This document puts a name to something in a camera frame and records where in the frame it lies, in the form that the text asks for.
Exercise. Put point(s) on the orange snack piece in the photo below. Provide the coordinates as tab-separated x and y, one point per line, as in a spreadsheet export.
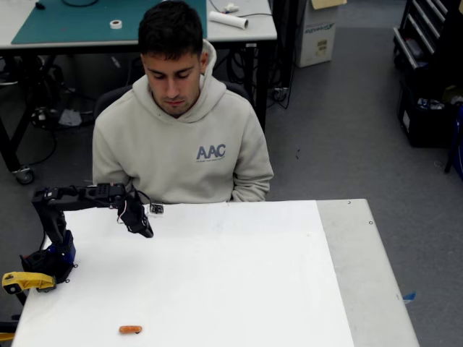
130	329

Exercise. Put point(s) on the white cardboard box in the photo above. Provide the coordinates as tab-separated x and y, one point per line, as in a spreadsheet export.
316	39

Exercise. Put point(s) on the green cutting mat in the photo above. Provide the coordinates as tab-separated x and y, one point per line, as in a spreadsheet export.
72	21

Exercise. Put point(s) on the workbench caster wheel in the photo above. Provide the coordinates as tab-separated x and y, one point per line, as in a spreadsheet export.
24	176

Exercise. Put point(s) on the black storage bin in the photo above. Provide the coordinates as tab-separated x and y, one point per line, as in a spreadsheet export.
419	126

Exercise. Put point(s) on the blue object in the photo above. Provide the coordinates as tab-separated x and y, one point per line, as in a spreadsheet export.
457	144

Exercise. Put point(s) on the black office chair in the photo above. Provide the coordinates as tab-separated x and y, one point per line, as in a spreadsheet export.
108	99

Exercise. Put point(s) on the blue tape scrap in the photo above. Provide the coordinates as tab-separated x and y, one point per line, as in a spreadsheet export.
409	297

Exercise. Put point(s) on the grey workbench with black legs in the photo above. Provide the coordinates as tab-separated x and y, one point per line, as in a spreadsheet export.
238	34

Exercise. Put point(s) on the small black object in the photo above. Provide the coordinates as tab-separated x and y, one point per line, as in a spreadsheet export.
40	5

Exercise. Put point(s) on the white tape roll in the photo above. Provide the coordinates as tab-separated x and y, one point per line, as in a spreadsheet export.
115	24

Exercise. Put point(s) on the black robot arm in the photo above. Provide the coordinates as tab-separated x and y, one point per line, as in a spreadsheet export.
54	217

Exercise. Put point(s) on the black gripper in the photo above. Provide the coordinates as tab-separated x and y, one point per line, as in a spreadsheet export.
139	225

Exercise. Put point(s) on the small white crumpled object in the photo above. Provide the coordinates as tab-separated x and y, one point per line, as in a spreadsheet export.
230	7

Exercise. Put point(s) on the white paper tube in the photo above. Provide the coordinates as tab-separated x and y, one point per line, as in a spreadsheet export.
228	19

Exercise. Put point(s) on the man in beige hoodie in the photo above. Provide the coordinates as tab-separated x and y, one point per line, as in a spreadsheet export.
173	152

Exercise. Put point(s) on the black tool chest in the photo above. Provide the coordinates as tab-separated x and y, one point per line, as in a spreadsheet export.
419	25

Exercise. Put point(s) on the large white paper sheet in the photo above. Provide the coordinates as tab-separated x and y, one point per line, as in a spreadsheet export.
199	271

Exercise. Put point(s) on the manila folder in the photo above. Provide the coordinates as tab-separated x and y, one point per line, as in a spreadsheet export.
327	3

